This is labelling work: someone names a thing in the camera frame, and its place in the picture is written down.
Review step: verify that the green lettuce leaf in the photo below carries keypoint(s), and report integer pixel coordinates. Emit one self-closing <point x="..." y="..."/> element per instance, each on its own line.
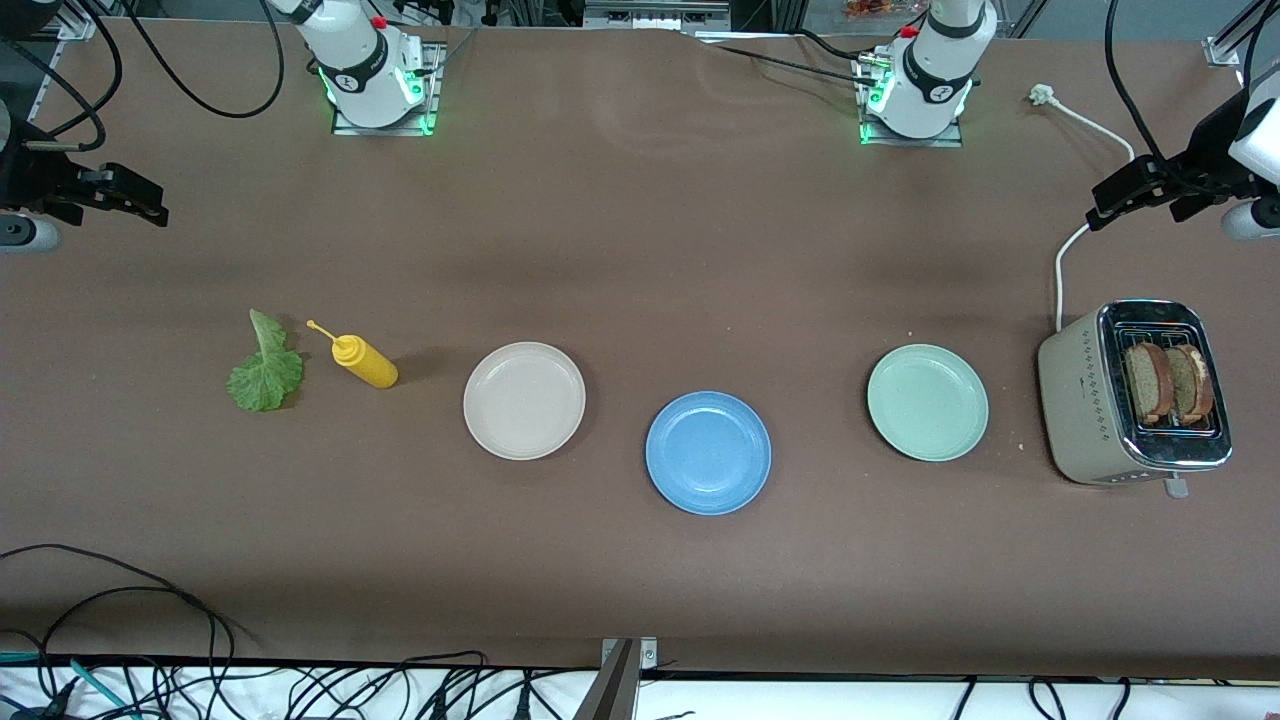
<point x="265" y="385"/>

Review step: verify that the orange snack package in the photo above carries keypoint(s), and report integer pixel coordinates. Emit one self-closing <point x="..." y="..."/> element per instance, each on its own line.
<point x="870" y="8"/>

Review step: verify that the aluminium camera post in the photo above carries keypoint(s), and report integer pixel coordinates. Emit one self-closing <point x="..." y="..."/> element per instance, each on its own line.
<point x="610" y="695"/>

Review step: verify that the beige chrome toaster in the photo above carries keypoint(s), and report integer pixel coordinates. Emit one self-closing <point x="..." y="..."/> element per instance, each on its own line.
<point x="1080" y="400"/>

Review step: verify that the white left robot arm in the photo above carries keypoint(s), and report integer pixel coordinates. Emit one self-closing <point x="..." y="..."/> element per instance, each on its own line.
<point x="935" y="80"/>

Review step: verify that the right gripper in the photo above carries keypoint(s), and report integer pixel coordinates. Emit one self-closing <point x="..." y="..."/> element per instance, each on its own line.
<point x="32" y="180"/>

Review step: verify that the yellow squeeze bottle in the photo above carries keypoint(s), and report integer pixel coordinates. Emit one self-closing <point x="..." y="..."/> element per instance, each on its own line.
<point x="368" y="365"/>

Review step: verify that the beige round plate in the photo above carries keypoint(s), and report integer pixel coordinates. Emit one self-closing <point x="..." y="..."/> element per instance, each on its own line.
<point x="525" y="400"/>

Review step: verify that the aluminium frame profile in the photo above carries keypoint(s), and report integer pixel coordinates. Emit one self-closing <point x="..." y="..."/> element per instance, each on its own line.
<point x="1222" y="50"/>
<point x="75" y="30"/>

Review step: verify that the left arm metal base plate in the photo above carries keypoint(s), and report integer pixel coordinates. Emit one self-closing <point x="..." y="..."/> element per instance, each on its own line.
<point x="950" y="141"/>

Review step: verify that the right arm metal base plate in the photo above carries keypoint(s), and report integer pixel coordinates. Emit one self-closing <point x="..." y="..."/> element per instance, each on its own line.
<point x="434" y="90"/>

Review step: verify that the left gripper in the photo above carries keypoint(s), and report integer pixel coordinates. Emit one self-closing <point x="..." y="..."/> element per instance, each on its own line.
<point x="1203" y="168"/>

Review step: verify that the blue round plate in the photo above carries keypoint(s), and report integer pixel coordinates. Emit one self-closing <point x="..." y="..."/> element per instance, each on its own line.
<point x="708" y="455"/>

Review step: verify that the grey power strip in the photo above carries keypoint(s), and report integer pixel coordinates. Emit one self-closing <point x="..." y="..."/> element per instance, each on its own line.
<point x="650" y="15"/>

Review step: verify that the mint green round plate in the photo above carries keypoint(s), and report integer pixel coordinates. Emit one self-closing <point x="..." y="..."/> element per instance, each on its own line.
<point x="928" y="403"/>

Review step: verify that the silver mounting bracket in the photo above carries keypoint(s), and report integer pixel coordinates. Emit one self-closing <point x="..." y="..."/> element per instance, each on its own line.
<point x="648" y="655"/>

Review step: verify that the brown bread slice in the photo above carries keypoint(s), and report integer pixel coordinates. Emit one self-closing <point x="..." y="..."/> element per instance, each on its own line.
<point x="1148" y="385"/>
<point x="1197" y="385"/>

